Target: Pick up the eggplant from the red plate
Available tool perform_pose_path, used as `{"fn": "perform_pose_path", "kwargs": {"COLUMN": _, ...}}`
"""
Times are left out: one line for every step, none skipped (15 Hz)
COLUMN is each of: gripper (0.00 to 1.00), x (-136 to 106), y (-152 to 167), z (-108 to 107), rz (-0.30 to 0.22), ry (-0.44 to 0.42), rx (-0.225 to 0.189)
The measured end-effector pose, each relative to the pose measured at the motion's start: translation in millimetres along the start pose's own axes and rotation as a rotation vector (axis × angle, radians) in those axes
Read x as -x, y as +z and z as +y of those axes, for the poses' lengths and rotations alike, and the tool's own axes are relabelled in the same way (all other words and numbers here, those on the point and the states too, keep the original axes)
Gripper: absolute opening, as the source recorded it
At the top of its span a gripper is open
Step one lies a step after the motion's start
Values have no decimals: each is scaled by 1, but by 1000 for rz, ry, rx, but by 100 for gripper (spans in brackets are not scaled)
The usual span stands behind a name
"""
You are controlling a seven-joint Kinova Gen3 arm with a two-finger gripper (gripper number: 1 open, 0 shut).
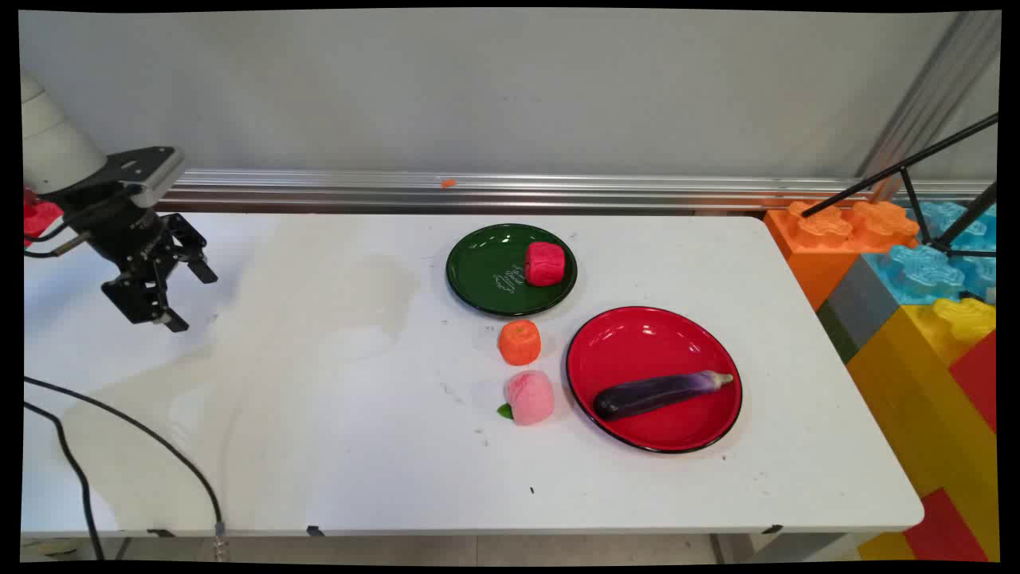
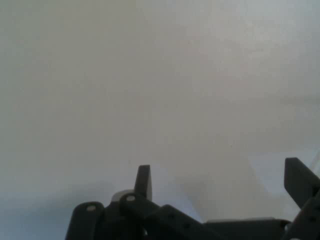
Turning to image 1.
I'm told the yellow giant building block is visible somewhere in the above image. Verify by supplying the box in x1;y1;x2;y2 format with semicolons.
846;297;998;563

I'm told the red toy fruit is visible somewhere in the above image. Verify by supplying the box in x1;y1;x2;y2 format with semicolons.
524;242;567;287

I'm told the black tripod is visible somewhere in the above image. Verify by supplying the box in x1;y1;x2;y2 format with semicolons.
801;113;998;258

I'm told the pink toy peach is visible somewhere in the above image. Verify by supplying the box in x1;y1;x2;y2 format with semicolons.
496;369;555;427

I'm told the orange giant building block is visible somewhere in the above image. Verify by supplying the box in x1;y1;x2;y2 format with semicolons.
763;199;921;312

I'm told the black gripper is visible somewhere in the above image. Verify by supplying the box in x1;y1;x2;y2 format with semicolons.
66;196;219;334

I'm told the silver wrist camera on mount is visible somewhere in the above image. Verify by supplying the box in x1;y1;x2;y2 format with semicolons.
78;147;186;210

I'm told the dark green plate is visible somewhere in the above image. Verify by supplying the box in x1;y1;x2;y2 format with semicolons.
445;223;579;318

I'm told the purple toy eggplant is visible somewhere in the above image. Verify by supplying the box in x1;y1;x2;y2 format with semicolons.
592;369;735;422

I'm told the orange toy fruit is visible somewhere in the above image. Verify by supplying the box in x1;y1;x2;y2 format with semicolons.
498;320;542;367

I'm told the grey giant building block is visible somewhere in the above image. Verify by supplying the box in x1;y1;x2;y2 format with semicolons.
817;254;905;364

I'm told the red plate with black rim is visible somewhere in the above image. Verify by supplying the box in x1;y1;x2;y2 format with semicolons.
565;305;743;454

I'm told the blue giant building block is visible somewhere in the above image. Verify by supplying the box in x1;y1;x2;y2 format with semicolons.
863;199;998;305

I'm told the aluminium rail along wall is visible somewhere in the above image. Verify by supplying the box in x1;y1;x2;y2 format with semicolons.
155;167;997;216

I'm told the red giant building block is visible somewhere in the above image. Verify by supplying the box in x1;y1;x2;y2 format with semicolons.
903;488;989;563
948;331;998;435

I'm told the black cable with silver plug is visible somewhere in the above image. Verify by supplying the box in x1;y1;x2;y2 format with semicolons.
22;234;230;563

